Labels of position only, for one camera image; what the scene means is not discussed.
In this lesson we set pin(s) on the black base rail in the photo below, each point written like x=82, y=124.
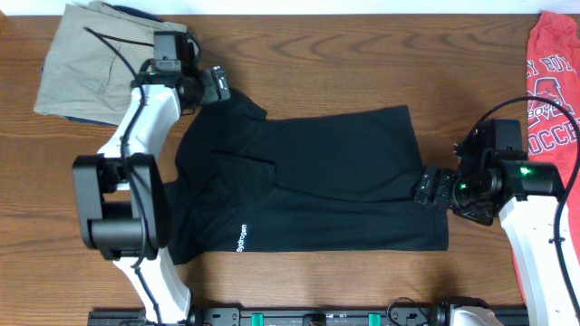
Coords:
x=235, y=317

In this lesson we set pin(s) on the black polo shirt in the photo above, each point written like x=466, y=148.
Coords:
x=246, y=183

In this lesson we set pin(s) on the red printed t-shirt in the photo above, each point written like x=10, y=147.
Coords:
x=553, y=73

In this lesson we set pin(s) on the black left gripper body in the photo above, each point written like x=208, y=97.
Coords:
x=208, y=88

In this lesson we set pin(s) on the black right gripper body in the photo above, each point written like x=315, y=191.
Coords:
x=455, y=192

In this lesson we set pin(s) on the folded khaki pants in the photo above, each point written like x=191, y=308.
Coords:
x=86, y=72

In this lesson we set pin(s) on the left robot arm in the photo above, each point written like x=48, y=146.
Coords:
x=122, y=205

